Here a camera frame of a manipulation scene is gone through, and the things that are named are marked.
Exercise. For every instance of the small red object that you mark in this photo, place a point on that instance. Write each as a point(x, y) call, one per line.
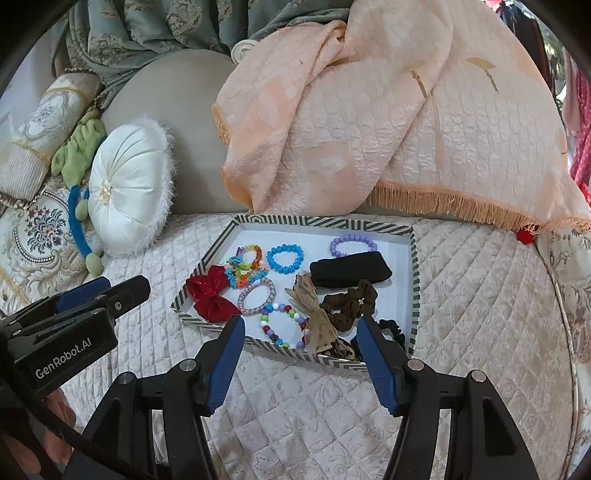
point(525, 235)

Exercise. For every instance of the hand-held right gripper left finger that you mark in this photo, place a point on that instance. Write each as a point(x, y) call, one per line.
point(226, 364)

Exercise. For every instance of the green patterned curtain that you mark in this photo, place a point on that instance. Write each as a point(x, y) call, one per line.
point(138, 32)

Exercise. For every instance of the cream embroidered cushion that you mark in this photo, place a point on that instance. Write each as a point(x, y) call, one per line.
point(572, 286)

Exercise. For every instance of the green plush toy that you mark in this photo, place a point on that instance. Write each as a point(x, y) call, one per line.
point(76, 157)

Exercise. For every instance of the cream quilted bedspread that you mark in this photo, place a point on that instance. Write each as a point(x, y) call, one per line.
point(485, 323)

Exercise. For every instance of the dark hanging clothes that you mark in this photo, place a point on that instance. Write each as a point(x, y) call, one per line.
point(535, 37)

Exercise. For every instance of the brown scrunchie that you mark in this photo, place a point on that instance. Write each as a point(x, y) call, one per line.
point(339, 302)

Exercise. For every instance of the beige padded headboard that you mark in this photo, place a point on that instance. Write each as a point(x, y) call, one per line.
point(194, 138)

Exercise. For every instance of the striped white tray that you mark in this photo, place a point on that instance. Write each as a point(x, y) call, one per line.
point(314, 240)

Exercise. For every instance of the pink hanging garment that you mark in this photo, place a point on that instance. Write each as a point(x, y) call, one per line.
point(582, 152)

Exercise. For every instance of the red satin bow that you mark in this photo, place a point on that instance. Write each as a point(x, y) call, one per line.
point(212, 295)

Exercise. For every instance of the beige embroidered bolster pillow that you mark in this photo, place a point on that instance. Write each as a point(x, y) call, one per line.
point(41, 124)

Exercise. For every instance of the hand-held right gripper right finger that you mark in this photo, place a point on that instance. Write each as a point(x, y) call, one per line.
point(376, 364)

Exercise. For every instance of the beige lace bow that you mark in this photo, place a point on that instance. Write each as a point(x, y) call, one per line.
point(318, 323)

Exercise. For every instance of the floral embroidered cushion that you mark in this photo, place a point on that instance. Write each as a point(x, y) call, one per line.
point(41, 230)

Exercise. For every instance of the white round fringed cushion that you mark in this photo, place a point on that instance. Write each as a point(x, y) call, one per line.
point(129, 184)

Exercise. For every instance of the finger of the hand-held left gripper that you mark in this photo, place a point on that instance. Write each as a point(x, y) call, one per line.
point(131, 295)
point(85, 290)

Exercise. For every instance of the person's left hand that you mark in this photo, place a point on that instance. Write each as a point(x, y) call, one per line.
point(62, 413)

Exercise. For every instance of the peach fringed blanket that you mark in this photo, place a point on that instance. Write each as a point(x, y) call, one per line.
point(369, 115)

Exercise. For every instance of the black cloth headband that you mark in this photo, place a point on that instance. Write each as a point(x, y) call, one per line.
point(351, 270)

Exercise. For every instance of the white round curtain knob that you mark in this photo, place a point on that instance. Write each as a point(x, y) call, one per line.
point(241, 50)

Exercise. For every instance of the black scrunchie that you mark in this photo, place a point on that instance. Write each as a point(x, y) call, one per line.
point(392, 330)

